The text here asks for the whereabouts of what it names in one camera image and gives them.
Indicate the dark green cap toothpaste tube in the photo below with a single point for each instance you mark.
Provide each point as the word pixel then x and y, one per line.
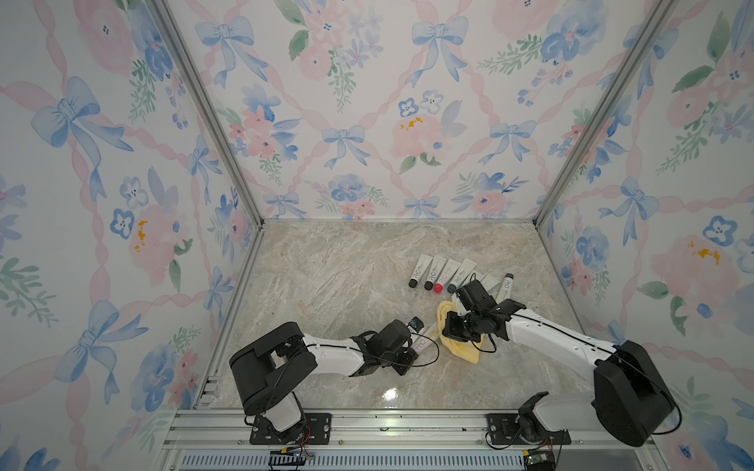
pixel 464 270

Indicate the right aluminium frame post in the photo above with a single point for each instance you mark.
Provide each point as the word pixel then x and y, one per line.
pixel 646 37

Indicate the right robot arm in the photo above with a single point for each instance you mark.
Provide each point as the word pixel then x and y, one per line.
pixel 627 397

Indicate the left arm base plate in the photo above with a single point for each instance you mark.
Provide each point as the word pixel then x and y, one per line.
pixel 313 429

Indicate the aluminium front rail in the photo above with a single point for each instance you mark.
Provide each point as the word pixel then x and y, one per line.
pixel 392 439

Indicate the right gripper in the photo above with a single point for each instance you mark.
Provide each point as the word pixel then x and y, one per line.
pixel 450 331

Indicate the black cap toothpaste tube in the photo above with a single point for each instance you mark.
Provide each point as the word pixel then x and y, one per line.
pixel 435 270

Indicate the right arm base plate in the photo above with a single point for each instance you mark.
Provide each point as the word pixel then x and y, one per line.
pixel 509 428

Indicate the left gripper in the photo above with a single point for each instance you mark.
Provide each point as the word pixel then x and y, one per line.
pixel 408 358

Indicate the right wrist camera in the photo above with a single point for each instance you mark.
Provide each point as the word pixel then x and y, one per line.
pixel 475 298

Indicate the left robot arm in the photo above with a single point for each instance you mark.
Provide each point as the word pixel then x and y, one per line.
pixel 267 371

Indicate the yellow cleaning cloth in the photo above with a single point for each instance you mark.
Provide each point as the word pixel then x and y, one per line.
pixel 469 352

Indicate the pink cap toothpaste tube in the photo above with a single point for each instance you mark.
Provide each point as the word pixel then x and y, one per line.
pixel 425 339
pixel 447 274

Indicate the aluminium frame post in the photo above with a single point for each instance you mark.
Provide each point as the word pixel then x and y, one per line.
pixel 646 37
pixel 176 44

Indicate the left aluminium frame post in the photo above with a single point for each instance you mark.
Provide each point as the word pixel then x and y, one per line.
pixel 176 44

